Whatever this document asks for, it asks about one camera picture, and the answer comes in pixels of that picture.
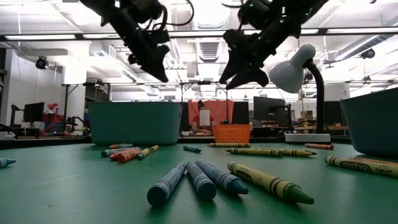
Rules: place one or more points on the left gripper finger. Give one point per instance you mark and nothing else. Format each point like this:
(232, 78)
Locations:
(155, 67)
(164, 51)

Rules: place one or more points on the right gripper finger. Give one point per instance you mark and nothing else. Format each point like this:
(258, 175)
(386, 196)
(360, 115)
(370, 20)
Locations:
(253, 76)
(234, 70)

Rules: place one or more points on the grey-blue crayon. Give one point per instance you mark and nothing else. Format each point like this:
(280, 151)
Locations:
(124, 145)

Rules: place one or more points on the blue-violet crayon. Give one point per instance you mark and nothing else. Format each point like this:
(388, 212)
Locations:
(192, 149)

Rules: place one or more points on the orange-red crayon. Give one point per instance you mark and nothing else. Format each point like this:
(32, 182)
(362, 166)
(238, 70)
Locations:
(112, 146)

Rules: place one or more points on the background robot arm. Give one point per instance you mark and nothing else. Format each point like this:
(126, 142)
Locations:
(77, 123)

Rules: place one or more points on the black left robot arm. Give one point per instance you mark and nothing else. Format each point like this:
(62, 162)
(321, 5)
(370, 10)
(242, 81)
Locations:
(96, 6)

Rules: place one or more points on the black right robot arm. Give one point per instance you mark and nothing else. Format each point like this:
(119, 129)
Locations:
(311, 6)

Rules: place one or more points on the white gooseneck desk lamp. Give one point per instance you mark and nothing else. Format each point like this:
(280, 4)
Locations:
(289, 74)

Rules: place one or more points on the black monitor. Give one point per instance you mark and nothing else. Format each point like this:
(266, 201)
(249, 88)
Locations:
(33, 112)
(269, 109)
(332, 113)

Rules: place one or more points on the orange-red backdrop cloth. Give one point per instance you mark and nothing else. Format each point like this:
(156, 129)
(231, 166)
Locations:
(222, 110)

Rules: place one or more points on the white rectangular object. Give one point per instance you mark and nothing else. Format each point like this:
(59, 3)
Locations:
(204, 117)

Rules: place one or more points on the large teal plastic bin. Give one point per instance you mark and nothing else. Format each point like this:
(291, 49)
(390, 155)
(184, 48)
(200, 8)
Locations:
(133, 124)

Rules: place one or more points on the orange mesh basket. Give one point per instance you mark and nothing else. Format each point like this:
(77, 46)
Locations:
(231, 133)

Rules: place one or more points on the person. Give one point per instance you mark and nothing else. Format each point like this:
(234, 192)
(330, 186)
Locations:
(196, 123)

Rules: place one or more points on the green crayon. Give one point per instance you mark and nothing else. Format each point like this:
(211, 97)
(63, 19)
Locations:
(264, 180)
(255, 152)

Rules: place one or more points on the long ceiling light strip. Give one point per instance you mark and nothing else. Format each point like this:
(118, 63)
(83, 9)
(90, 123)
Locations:
(360, 31)
(40, 37)

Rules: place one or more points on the red desk lamp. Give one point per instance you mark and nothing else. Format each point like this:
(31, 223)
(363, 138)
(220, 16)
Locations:
(53, 106)

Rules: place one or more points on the small blue-grey plastic bin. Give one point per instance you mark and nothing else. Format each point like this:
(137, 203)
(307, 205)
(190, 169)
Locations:
(373, 124)

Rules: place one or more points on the green felt mat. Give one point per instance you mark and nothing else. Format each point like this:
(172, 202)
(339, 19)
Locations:
(77, 193)

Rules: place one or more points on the orange crayon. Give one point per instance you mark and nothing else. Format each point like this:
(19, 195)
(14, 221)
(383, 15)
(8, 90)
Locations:
(379, 160)

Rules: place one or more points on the background workstation frame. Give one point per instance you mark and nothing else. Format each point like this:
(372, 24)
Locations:
(66, 102)

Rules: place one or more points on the black ceiling camera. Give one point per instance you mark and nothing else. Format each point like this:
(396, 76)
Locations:
(42, 63)
(367, 53)

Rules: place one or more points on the black aluminium table frame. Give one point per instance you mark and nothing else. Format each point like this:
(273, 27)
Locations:
(46, 143)

